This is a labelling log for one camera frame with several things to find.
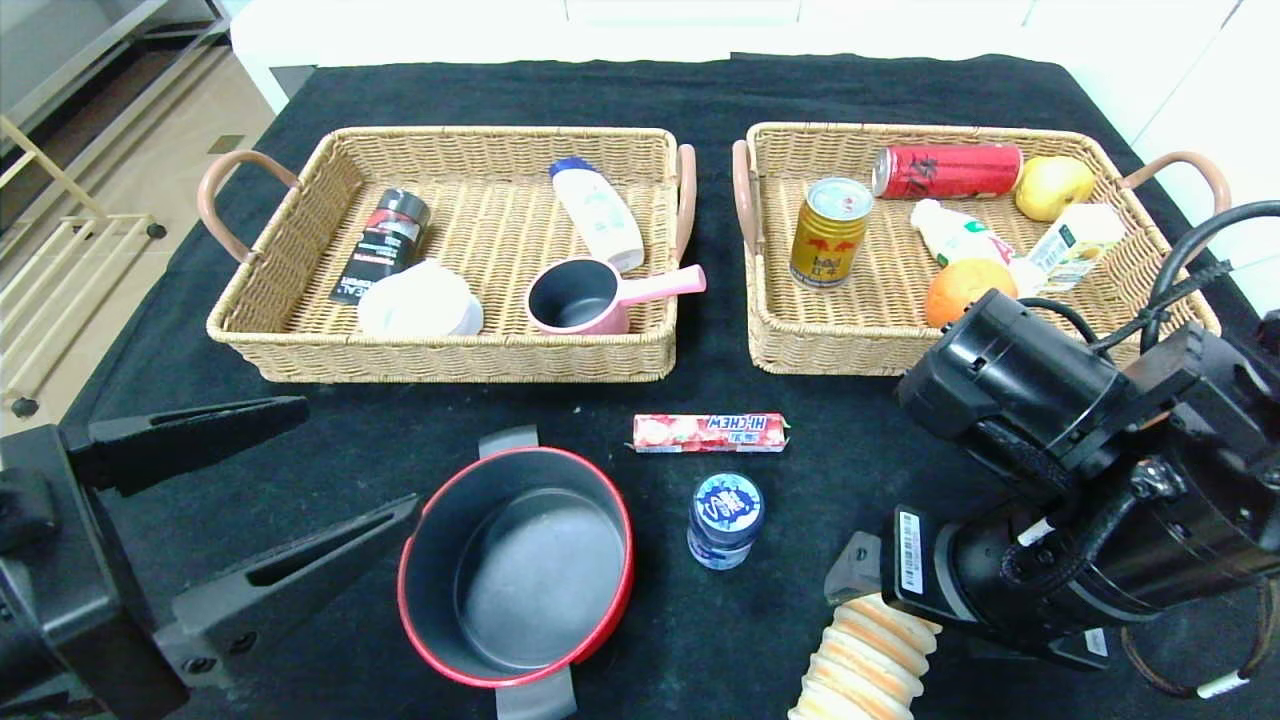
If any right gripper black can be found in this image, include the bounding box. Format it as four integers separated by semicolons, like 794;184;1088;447
823;504;1016;626

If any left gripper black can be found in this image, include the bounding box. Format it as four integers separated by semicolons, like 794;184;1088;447
0;395;420;720

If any sandwich biscuits roll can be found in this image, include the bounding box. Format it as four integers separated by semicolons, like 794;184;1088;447
788;592;943;720

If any blue chewing gum bottle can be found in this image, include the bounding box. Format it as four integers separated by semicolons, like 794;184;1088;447
686;472;766;571

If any gold Red Bull can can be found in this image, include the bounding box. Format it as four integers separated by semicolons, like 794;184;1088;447
789;177;875;291

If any black tablecloth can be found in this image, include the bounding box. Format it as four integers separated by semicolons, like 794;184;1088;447
45;55;1280;720

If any Hi-Chew candy stick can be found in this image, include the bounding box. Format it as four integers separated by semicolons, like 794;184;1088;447
632;413;791;455

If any orange fruit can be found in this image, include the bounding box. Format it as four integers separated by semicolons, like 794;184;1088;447
924;258;1019;329

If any red black cooking pot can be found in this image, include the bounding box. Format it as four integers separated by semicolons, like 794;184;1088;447
397;426;636;720

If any white bowl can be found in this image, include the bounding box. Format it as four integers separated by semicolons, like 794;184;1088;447
357;260;485;338

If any light wooden rack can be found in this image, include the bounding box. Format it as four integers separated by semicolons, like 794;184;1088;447
0;113;169;421

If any black red cleanser tube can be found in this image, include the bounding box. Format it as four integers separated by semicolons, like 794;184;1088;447
330;188;433;305

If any white yogurt drink bottle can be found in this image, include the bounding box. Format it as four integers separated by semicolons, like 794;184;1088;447
909;198;1046;299

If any pink saucepan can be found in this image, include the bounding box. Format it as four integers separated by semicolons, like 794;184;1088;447
525;258;707;336

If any white green juice carton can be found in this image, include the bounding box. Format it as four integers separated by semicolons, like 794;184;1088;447
1025;203;1127;293

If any red soda can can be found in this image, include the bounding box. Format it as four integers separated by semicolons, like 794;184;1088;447
871;143;1024;200

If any yellow pear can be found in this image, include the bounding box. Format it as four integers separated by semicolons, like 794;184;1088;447
1014;155;1097;223

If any white bottle blue cap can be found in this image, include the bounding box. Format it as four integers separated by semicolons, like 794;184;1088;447
549;156;646;273

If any grey metal shelf unit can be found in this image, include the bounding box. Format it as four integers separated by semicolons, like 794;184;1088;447
0;0;233;201

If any wicker basket with brown handles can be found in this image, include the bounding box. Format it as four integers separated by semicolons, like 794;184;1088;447
196;126;698;384
730;121;1233;378

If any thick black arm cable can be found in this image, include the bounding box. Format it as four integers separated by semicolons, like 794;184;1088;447
1018;297;1101;349
1143;200;1280;351

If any thin cable white tip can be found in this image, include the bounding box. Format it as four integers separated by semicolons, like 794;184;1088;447
1120;580;1280;701

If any braided black cable white label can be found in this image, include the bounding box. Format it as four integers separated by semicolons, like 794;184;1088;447
1095;258;1233;353

